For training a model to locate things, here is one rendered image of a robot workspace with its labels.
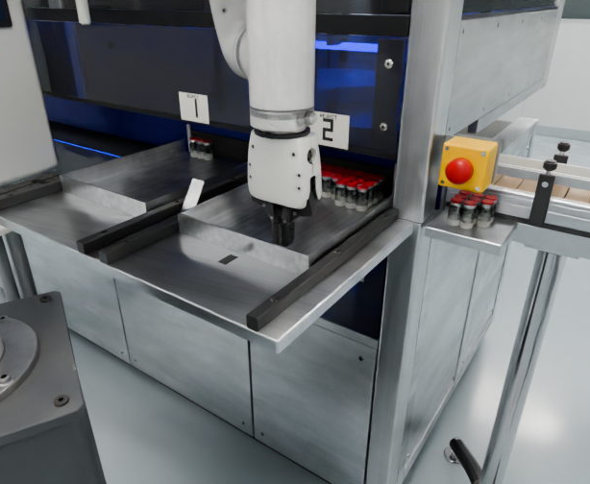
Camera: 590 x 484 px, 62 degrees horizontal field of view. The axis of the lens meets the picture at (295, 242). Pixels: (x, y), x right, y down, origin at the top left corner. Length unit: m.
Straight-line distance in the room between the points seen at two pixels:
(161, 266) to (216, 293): 0.12
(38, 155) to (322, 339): 0.90
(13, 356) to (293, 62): 0.47
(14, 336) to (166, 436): 1.07
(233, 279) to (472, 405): 1.28
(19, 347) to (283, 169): 0.38
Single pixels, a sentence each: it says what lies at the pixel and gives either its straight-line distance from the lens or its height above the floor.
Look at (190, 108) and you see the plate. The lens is 1.12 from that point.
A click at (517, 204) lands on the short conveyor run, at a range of 0.93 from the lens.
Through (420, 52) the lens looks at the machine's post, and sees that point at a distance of 0.82.
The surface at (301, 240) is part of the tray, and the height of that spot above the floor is 0.88.
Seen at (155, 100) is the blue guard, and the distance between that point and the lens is 1.21.
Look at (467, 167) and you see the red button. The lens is 0.79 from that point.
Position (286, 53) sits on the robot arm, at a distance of 0.61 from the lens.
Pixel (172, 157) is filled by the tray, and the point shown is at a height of 0.88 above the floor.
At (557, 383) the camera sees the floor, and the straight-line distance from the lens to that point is 2.04.
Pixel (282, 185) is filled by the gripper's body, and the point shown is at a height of 1.01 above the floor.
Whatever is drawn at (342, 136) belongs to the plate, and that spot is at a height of 1.01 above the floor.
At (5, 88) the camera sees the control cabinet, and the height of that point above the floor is 1.03.
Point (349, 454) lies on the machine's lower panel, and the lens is 1.31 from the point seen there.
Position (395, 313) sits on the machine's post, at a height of 0.68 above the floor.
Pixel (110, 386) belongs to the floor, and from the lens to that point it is 1.92.
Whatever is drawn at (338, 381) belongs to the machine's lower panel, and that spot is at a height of 0.45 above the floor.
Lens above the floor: 1.24
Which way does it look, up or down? 27 degrees down
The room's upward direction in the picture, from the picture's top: straight up
